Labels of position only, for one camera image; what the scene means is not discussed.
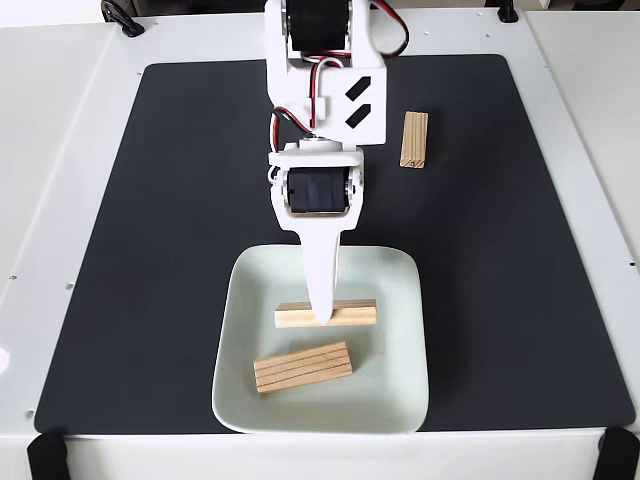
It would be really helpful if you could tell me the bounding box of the grooved wooden block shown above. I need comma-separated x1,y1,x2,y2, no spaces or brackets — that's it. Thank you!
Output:
274,298,378,329
252,341,354,396

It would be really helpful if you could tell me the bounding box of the pale green square plate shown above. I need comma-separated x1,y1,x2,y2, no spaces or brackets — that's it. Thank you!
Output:
210,243,431,435

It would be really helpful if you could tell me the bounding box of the wooden block printed three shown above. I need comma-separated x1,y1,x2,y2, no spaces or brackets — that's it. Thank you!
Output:
399,110,430,170

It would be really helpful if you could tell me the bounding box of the black rubber mat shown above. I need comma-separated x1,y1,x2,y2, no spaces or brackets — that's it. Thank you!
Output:
33,53,637,435

